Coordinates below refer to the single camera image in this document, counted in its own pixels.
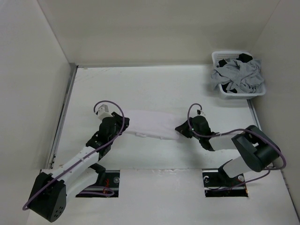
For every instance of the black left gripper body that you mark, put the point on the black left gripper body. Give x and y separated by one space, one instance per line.
113 136

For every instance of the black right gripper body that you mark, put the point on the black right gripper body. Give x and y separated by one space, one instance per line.
191 125

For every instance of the white tank top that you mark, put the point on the white tank top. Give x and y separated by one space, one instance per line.
158 125

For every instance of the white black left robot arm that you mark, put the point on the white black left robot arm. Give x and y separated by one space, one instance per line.
52 190

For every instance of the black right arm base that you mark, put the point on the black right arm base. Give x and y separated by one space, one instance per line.
217 184

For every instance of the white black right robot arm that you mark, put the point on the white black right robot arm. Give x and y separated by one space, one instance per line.
256 149

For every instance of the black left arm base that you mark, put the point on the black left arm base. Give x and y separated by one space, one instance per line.
107 186

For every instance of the grey tank top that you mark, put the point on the grey tank top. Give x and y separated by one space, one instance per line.
245 77

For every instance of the white plastic laundry basket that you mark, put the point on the white plastic laundry basket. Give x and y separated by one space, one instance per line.
219 55

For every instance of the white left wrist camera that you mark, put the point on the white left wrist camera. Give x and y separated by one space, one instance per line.
102 112

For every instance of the metal table edge rail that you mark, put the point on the metal table edge rail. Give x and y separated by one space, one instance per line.
54 147

